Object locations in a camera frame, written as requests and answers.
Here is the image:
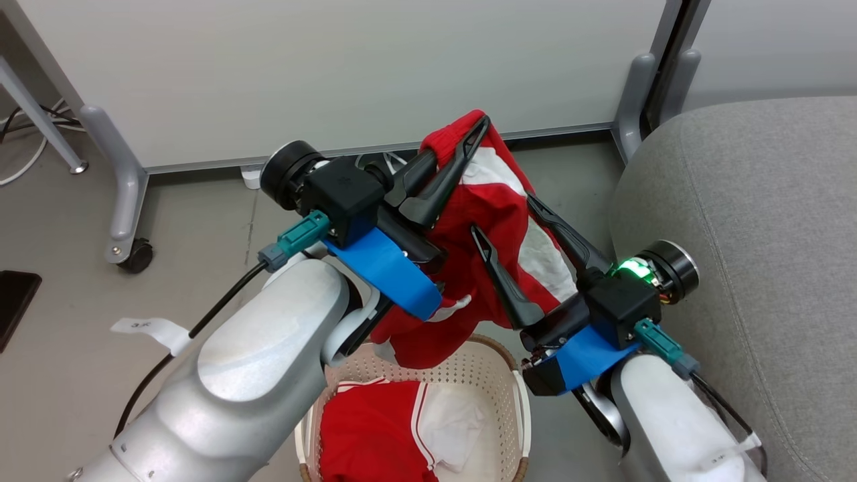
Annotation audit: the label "black flat device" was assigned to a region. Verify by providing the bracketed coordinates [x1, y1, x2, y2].
[0, 271, 42, 352]

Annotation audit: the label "grey fabric sofa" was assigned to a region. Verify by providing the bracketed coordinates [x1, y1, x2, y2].
[609, 96, 857, 482]

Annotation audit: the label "white garment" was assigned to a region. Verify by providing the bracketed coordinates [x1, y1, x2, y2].
[418, 383, 493, 473]

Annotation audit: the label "black floor cable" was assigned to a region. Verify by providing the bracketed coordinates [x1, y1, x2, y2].
[0, 104, 81, 145]

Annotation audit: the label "narrow white partition panel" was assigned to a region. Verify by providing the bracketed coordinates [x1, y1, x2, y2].
[683, 0, 857, 111]

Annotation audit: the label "black caster wheel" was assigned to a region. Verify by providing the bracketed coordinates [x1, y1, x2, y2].
[117, 239, 153, 274]

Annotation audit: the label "left arm cable teal plug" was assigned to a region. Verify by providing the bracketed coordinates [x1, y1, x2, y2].
[114, 211, 332, 439]

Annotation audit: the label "white paper cable tag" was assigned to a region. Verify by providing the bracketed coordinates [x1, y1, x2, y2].
[110, 317, 191, 357]
[696, 432, 764, 469]

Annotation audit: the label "grey metal table leg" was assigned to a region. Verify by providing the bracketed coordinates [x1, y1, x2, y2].
[0, 57, 89, 175]

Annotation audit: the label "wide white partition panel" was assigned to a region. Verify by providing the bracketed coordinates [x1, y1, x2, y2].
[0, 0, 684, 176]

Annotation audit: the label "long grey partition foot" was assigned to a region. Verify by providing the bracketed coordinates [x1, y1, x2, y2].
[79, 105, 149, 265]

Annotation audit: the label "right arm cable teal plug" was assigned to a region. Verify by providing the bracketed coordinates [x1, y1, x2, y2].
[633, 318, 767, 469]

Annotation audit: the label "red jersey with white panels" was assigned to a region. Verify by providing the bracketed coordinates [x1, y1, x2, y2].
[370, 109, 580, 370]

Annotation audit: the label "white looped cable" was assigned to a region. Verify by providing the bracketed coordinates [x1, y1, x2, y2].
[355, 153, 409, 175]

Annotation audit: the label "white floor cable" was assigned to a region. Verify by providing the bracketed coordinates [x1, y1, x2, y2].
[0, 100, 68, 187]

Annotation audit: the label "arm cable teal plug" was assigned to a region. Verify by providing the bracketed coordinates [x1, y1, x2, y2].
[114, 211, 332, 439]
[633, 318, 767, 469]

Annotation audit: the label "red shorts with white stripes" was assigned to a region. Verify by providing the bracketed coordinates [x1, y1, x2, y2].
[320, 378, 439, 482]

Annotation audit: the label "cream perforated laundry basket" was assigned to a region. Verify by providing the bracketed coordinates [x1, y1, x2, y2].
[295, 333, 533, 482]

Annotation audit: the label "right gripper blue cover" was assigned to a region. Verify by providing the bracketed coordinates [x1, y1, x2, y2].
[471, 194, 700, 396]

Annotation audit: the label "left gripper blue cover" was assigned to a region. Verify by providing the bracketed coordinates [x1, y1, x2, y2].
[260, 115, 491, 321]

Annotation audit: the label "short grey partition foot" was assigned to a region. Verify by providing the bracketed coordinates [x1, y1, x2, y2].
[659, 49, 702, 128]
[611, 54, 657, 165]

